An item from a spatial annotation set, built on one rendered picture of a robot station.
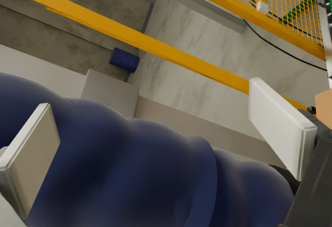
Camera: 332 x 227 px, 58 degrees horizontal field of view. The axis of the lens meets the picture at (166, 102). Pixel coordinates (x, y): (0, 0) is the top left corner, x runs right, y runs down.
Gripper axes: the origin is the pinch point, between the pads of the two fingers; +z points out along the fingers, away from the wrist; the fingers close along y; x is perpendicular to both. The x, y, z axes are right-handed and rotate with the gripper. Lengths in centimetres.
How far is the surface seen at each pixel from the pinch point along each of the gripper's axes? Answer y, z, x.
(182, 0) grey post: 51, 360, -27
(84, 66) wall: -192, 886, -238
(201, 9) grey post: 75, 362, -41
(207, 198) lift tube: 7.0, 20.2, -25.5
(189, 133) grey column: 20, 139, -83
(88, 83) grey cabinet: -32, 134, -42
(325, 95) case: 68, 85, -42
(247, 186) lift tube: 15.5, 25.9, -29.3
